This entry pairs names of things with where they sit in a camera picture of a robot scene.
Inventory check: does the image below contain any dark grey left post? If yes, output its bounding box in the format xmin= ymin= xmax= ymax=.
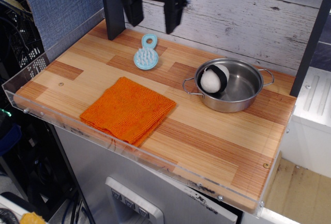
xmin=103 ymin=0 xmax=126 ymax=40

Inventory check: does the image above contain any dark grey right post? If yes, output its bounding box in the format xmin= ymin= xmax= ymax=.
xmin=290 ymin=0 xmax=330 ymax=97

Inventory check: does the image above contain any white ball with black band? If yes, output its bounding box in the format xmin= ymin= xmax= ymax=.
xmin=199 ymin=64 xmax=230 ymax=97

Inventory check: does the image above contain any black perforated crate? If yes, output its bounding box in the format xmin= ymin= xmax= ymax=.
xmin=1 ymin=0 xmax=49 ymax=83

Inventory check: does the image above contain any stainless steel pot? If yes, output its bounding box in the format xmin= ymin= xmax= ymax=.
xmin=183 ymin=58 xmax=275 ymax=113

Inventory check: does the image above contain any dark grey post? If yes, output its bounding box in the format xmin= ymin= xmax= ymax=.
xmin=103 ymin=0 xmax=126 ymax=40
xmin=290 ymin=0 xmax=330 ymax=97

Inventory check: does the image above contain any white block with ridges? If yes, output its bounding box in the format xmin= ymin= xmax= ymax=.
xmin=294 ymin=67 xmax=330 ymax=127

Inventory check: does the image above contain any orange folded cloth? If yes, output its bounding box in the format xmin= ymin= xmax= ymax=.
xmin=80 ymin=77 xmax=176 ymax=146

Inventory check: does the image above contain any light blue scrub brush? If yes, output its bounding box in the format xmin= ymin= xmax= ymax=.
xmin=133 ymin=34 xmax=159 ymax=70

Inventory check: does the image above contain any blue fabric panel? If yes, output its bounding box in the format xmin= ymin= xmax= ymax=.
xmin=27 ymin=0 xmax=103 ymax=51

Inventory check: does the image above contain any grey cabinet with dispenser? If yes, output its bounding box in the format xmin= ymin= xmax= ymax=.
xmin=53 ymin=125 xmax=262 ymax=224

